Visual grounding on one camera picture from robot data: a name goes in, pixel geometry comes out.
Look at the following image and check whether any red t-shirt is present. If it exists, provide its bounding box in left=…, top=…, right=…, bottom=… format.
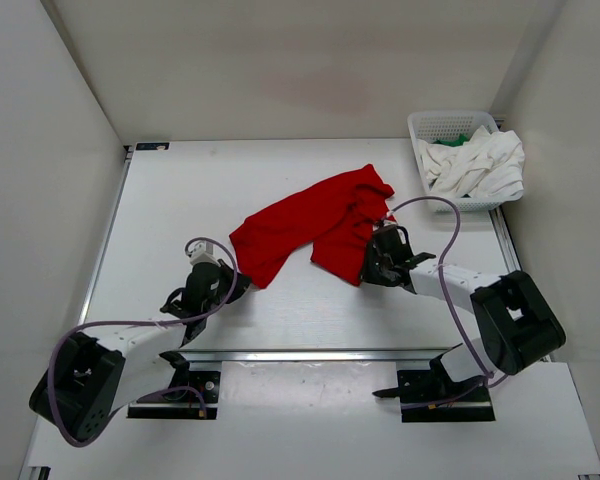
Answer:
left=229, top=164, right=395, bottom=289

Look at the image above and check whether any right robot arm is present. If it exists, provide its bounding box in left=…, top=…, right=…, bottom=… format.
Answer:
left=361, top=225, right=566, bottom=400

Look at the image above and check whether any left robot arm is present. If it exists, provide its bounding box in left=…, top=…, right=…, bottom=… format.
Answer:
left=53, top=260, right=251, bottom=446

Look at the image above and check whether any green garment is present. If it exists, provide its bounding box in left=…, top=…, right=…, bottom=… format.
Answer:
left=435, top=134, right=470, bottom=147

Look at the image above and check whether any white t-shirt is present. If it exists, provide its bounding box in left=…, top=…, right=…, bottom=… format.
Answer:
left=417, top=126, right=525, bottom=199

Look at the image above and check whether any white plastic basket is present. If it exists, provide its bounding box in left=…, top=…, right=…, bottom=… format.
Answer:
left=407, top=110, right=524, bottom=211

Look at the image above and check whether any dark label sticker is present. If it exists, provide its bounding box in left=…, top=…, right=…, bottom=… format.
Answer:
left=135, top=142, right=170, bottom=151

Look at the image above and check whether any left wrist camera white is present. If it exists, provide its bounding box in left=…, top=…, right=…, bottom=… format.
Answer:
left=185, top=240, right=219, bottom=267

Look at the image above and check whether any aluminium rail front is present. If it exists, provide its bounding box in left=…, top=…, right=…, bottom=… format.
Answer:
left=181, top=348, right=446, bottom=363

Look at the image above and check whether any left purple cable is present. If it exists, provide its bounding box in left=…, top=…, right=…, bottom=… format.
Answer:
left=47, top=237, right=241, bottom=448

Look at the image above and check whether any purple cable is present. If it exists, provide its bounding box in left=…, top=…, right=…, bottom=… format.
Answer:
left=382, top=197, right=511, bottom=391
left=47, top=237, right=241, bottom=448

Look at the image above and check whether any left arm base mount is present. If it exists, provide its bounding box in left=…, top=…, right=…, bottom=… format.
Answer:
left=127, top=352, right=222, bottom=421

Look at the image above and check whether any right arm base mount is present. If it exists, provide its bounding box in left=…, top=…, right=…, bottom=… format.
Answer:
left=373, top=344, right=496, bottom=423

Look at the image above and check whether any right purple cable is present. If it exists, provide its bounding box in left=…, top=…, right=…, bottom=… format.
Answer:
left=382, top=197, right=511, bottom=391

